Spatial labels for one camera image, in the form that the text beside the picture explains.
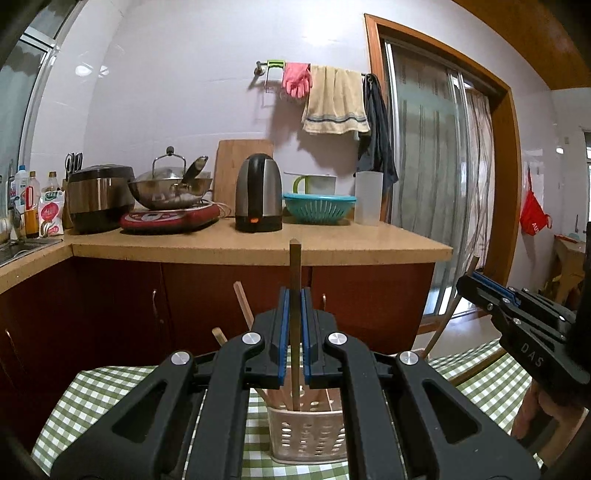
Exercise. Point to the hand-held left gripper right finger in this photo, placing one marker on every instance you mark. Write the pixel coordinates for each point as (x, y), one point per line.
(306, 332)

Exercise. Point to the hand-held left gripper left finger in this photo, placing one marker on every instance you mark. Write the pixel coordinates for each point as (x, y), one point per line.
(285, 332)

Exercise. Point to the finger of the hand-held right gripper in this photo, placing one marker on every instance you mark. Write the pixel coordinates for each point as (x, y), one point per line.
(531, 350)
(531, 300)

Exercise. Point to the bunch of chopsticks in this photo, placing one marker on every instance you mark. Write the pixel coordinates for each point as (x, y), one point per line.
(242, 300)

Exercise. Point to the dark brown wooden chopstick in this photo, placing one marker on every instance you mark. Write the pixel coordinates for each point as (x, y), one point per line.
(295, 263)

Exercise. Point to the light wooden chopstick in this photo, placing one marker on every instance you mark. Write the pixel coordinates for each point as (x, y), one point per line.
(443, 323)

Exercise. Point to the pink perforated plastic basket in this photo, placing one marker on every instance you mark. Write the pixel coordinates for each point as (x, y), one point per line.
(304, 434)

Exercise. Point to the person's right hand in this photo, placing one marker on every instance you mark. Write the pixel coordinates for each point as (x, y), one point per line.
(554, 424)

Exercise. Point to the light wooden furniture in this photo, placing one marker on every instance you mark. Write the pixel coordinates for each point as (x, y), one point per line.
(568, 263)

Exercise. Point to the red hanging bag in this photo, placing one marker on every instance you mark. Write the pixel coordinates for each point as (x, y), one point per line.
(533, 214)

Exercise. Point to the kitchen counter with red cabinets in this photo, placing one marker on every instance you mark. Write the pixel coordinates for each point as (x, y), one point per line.
(369, 249)

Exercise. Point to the teal plastic colander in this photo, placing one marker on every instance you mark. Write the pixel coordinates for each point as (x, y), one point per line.
(318, 210)

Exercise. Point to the striped curtain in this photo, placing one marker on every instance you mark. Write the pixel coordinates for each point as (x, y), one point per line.
(480, 175)

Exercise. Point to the black and steel kettle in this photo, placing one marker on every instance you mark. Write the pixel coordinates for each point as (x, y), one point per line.
(258, 194)

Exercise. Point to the translucent white container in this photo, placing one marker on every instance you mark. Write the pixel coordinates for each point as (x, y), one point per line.
(368, 198)

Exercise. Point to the red induction cooker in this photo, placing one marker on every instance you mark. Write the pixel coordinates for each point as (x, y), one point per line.
(171, 219)

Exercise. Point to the sliding glass door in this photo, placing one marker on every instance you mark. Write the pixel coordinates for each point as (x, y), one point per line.
(425, 175)

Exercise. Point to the wooden cutting board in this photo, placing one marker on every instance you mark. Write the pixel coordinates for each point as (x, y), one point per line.
(228, 170)

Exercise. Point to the steel wok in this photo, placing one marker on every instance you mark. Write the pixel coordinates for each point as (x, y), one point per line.
(161, 196)

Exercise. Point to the green checked tablecloth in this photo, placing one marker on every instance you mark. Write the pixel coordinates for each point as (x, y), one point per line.
(92, 397)

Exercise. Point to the dark grey cloth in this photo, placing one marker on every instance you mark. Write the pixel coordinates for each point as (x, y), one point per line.
(381, 138)

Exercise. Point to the dark steel rice cooker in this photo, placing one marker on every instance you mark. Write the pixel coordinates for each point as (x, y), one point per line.
(99, 203)

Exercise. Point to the beige towel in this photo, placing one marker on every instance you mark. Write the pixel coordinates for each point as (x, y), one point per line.
(334, 101)

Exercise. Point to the pink rubber gloves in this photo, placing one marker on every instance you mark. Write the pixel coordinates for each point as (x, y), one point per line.
(296, 81)

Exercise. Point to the pink and white packet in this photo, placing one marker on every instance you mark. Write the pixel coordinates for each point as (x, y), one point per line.
(51, 214)

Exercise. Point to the green plastic clip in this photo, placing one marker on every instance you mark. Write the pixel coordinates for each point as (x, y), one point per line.
(276, 64)

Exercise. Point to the scissors in knife block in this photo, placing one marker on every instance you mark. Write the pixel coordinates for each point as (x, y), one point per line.
(71, 161)

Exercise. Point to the steel sink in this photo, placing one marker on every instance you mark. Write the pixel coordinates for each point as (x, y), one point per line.
(23, 251)

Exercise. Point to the clear bottle with gold cap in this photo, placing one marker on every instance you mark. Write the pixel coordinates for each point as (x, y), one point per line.
(52, 182)

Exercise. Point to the orange oil bottle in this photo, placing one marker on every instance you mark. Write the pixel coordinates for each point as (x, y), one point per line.
(31, 217)

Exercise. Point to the white bottle with blue cap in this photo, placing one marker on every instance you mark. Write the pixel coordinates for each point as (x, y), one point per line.
(19, 189)

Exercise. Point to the kitchen window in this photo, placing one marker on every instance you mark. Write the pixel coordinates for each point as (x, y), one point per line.
(14, 115)

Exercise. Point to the wooden door frame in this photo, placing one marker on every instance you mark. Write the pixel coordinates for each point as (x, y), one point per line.
(505, 184)

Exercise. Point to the metal towel rail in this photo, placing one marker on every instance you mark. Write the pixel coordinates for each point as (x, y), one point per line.
(259, 69)

